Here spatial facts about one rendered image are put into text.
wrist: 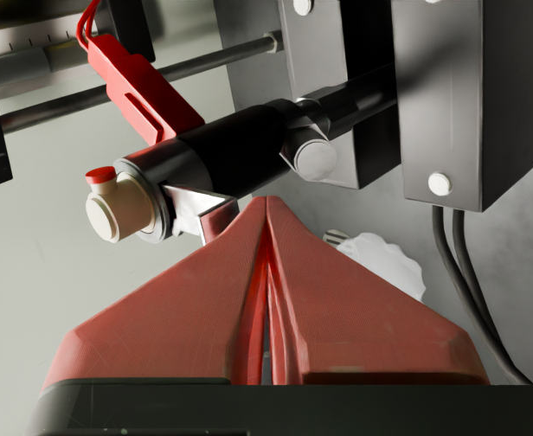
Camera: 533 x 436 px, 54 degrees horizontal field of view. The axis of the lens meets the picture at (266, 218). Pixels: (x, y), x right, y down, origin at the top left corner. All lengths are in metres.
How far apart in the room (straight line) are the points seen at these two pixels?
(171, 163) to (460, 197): 0.13
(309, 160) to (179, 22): 0.36
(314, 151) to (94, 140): 0.32
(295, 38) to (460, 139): 0.09
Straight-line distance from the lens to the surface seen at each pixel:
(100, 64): 0.21
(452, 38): 0.22
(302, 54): 0.26
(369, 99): 0.23
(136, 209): 0.15
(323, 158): 0.17
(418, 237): 0.46
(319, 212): 0.52
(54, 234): 0.47
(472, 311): 0.23
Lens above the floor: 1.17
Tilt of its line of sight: 36 degrees down
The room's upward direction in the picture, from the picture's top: 120 degrees counter-clockwise
